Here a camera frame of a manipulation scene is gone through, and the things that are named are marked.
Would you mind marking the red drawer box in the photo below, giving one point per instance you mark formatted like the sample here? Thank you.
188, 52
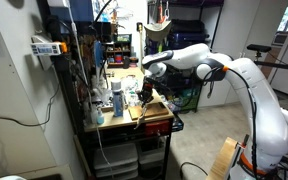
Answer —
157, 128

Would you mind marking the white storage bins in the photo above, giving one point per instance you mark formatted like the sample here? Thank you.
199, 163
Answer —
142, 160

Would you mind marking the white power strip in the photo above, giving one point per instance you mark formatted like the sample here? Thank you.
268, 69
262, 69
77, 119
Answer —
43, 46

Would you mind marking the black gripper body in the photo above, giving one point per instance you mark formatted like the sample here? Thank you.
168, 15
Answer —
147, 90

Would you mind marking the black camera on stand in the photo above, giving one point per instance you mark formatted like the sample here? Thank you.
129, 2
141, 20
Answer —
258, 49

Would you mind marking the wooden workbench top edge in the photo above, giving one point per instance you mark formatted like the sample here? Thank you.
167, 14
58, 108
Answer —
110, 121

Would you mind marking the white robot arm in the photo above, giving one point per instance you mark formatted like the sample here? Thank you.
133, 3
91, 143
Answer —
260, 156

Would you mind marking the black metal shelf rack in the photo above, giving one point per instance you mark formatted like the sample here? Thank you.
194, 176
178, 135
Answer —
188, 28

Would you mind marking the wooden cutting board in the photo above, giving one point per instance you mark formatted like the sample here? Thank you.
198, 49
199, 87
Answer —
154, 109

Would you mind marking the blue white spray can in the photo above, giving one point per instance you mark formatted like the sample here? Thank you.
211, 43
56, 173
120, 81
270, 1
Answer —
118, 103

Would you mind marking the wooden robot base block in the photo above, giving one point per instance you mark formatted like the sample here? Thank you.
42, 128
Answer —
226, 158

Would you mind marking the blue soap bottle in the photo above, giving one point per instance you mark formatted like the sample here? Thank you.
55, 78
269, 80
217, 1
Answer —
100, 116

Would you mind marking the netted strap object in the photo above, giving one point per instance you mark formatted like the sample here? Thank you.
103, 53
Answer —
141, 118

